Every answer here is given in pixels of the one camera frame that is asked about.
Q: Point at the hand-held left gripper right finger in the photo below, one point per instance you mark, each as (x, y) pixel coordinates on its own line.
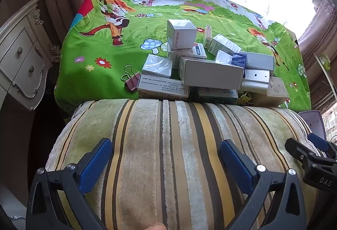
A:
(235, 166)

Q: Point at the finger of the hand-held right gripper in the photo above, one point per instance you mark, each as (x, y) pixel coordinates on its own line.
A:
(317, 141)
(297, 148)

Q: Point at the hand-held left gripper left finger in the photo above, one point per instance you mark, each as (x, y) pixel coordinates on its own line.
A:
(94, 164)

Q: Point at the purple storage box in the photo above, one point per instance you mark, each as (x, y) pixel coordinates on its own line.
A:
(313, 122)

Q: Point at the yellow binder clip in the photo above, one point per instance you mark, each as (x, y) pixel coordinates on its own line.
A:
(244, 100)

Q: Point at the pile of small cartons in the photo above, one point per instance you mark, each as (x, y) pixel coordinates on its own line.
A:
(213, 74)

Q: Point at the small blue box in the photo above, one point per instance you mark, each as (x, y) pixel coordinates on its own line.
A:
(240, 59)

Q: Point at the white cube box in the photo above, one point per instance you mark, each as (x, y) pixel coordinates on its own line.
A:
(181, 33)

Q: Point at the striped plush blanket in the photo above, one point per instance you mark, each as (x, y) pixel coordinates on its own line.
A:
(168, 153)

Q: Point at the red binder clip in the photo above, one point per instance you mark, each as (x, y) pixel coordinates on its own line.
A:
(131, 83)

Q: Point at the purple floral curtain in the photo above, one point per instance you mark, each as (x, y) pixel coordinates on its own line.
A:
(321, 35)

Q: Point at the green cartoon printed blanket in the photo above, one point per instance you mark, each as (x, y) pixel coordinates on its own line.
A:
(105, 43)

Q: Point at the white medicine box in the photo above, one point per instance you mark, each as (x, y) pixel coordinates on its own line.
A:
(223, 44)

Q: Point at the white carved nightstand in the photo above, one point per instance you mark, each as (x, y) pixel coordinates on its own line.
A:
(23, 61)

